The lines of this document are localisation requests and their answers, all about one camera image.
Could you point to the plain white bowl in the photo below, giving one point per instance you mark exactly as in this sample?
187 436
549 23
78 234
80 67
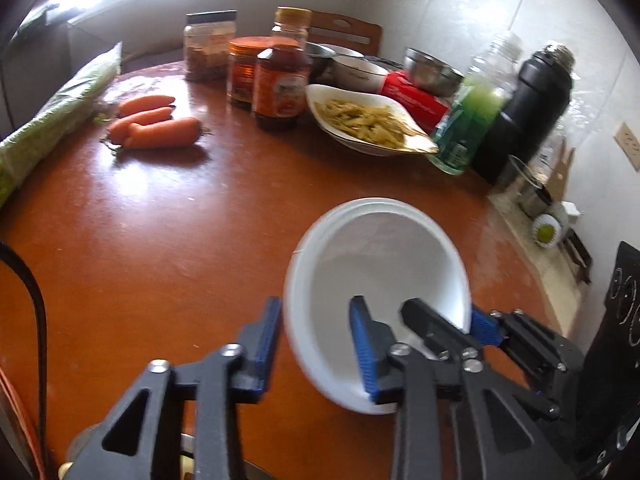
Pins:
380 260

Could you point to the green liquid plastic bottle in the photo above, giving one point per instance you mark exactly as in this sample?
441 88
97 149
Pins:
470 115

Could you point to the black thermos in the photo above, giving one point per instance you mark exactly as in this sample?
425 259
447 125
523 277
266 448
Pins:
530 110

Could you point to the dark sauce bottle orange label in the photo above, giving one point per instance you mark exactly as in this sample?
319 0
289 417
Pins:
280 90

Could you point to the clear jar with black lid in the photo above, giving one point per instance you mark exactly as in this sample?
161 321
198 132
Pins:
205 50

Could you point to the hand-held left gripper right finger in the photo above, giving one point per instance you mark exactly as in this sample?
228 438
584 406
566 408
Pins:
362 360

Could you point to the small steel bowl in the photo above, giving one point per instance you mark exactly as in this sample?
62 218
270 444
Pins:
320 60

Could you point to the red box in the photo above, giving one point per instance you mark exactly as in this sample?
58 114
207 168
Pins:
415 100

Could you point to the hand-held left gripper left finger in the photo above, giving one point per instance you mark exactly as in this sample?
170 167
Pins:
265 355

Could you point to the wall outlet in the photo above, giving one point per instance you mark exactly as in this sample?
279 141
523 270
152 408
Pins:
627 145

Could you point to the green fruit in foam net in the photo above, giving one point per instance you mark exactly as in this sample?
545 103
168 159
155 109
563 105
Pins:
546 231

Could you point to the wooden chair back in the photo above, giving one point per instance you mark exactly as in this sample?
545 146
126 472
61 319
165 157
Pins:
345 27

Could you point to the white dish with food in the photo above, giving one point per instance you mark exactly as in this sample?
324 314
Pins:
360 120

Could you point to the white patterned bowl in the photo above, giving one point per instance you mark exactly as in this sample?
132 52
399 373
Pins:
355 75

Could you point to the white charger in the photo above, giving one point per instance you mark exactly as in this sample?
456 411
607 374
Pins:
571 211

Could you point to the red sauce jar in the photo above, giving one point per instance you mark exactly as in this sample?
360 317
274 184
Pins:
242 72

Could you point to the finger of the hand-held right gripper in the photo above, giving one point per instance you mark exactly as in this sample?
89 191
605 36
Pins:
485 327
435 330

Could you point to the big orange carrot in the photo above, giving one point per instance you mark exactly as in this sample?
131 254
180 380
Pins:
165 134

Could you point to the bottle with yellow cap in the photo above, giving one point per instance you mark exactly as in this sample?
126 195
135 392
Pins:
292 22

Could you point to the celery bunch in plastic bag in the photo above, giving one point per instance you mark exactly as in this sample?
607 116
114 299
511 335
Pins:
55 120

